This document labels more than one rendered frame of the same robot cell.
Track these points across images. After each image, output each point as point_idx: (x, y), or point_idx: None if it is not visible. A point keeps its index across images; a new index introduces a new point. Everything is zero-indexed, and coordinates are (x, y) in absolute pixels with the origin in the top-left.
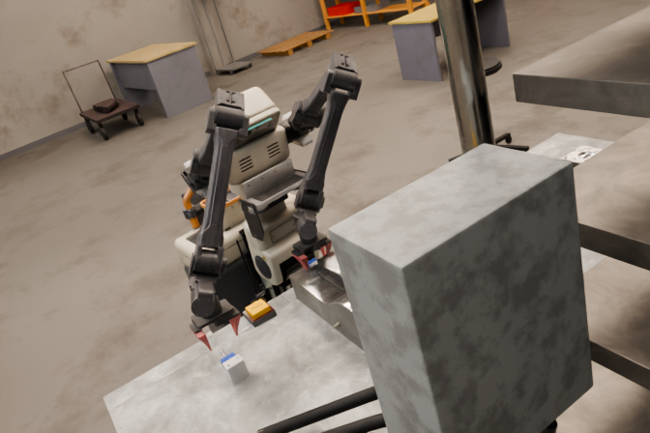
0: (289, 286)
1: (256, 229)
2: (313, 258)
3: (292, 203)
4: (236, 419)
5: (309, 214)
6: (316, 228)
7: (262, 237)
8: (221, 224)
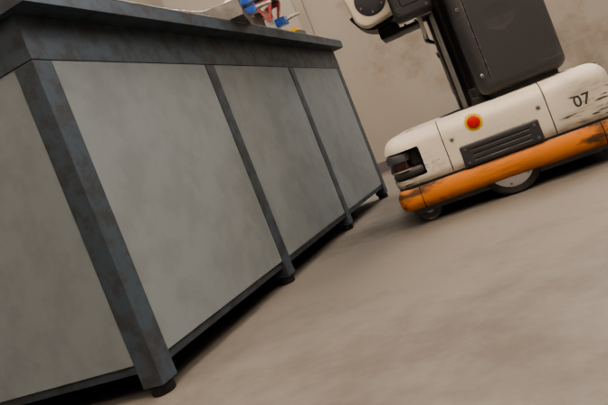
0: (442, 53)
1: None
2: (282, 15)
3: None
4: None
5: None
6: None
7: None
8: None
